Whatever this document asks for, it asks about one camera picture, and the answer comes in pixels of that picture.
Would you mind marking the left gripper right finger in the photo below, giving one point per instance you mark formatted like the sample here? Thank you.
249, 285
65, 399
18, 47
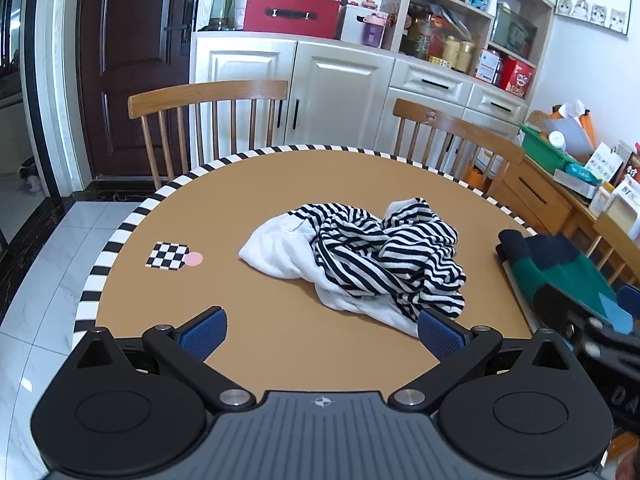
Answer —
462, 355

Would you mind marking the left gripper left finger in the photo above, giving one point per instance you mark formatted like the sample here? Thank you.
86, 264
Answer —
181, 352

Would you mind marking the striped white navy sweater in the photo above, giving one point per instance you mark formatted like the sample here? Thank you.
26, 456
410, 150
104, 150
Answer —
389, 268

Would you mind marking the checkerboard calibration marker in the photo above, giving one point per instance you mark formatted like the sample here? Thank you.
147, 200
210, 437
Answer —
172, 257

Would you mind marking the green blue knit sweater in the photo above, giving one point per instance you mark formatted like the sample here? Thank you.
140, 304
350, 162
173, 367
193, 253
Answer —
534, 261

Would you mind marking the wooden side cabinet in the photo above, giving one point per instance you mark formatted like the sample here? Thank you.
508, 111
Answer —
549, 208

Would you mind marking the green plastic bin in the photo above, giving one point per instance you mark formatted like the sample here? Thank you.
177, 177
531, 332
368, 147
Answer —
542, 152

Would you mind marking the right wooden chair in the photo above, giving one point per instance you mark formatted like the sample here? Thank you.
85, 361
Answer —
451, 136

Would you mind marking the wooden chair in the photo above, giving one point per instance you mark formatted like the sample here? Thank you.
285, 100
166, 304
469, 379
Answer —
191, 98
451, 136

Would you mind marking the left wooden chair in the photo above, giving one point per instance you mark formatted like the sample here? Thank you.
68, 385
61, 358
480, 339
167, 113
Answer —
191, 98

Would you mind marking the red snack box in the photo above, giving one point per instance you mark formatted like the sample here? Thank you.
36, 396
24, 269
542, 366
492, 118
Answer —
516, 76

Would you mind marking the white sideboard cabinet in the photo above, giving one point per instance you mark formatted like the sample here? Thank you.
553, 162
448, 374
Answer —
343, 93

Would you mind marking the purple lidded cup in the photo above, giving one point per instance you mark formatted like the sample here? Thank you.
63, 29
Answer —
374, 26

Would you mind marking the dark brown door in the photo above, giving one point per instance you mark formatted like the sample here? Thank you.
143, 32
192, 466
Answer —
126, 47

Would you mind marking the red storage box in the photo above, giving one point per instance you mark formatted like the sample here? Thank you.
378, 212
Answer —
312, 18

